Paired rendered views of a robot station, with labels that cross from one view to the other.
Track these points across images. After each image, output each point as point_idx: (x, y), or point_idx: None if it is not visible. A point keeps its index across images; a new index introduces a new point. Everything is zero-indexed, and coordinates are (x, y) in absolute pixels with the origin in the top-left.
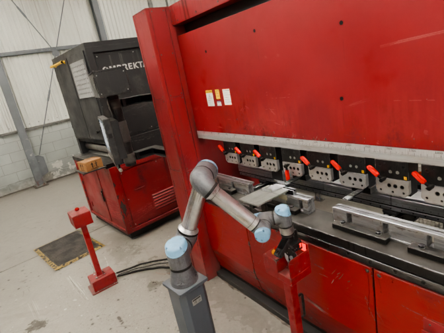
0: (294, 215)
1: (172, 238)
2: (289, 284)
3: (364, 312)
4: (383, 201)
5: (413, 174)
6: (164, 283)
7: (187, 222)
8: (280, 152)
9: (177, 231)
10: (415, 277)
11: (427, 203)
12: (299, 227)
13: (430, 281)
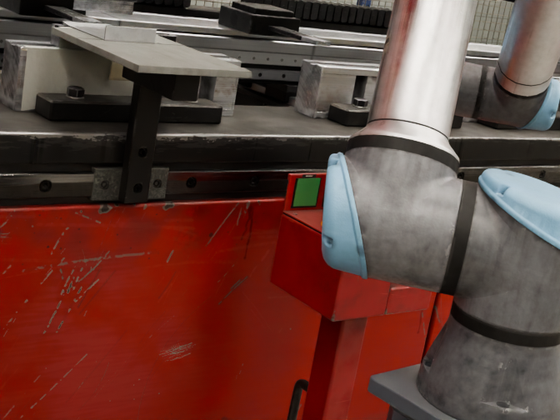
0: (217, 122)
1: (502, 182)
2: (421, 307)
3: (407, 337)
4: (294, 59)
5: None
6: None
7: (455, 101)
8: None
9: (430, 166)
10: (533, 170)
11: (379, 46)
12: (285, 149)
13: (551, 165)
